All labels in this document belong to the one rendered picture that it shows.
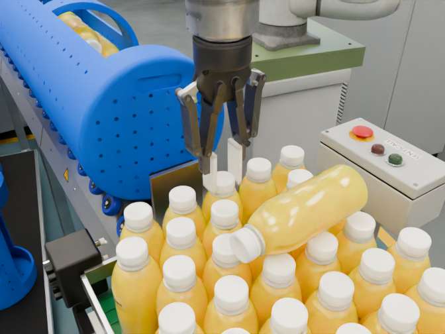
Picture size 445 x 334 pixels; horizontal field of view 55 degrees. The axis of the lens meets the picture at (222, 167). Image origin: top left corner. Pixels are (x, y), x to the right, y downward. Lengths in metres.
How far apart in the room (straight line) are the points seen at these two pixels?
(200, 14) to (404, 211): 0.42
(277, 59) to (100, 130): 0.61
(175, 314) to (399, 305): 0.24
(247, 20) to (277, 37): 0.76
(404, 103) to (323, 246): 1.93
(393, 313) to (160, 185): 0.43
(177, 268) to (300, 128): 0.89
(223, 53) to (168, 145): 0.31
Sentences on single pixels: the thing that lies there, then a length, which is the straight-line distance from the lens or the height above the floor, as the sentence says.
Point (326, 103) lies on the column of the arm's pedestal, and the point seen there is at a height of 0.89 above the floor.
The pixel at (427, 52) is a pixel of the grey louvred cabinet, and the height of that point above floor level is 0.74.
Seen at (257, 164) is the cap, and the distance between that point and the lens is 0.70.
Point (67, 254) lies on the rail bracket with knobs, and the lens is 0.71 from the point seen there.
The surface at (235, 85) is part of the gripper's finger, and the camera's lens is 0.57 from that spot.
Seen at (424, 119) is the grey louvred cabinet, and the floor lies 0.35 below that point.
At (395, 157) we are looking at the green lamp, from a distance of 0.73.
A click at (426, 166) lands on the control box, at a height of 1.10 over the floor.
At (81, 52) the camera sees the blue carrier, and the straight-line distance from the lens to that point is 0.83.
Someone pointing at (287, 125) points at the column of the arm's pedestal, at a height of 0.85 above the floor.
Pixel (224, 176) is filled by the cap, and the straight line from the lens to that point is 0.67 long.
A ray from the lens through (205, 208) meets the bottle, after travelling 0.68.
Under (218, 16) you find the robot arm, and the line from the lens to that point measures 0.51.
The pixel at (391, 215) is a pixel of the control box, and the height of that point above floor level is 1.03.
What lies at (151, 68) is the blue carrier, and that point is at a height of 1.22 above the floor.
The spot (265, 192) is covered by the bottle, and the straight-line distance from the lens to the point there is 0.70.
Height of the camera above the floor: 1.48
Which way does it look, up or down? 35 degrees down
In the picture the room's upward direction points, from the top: straight up
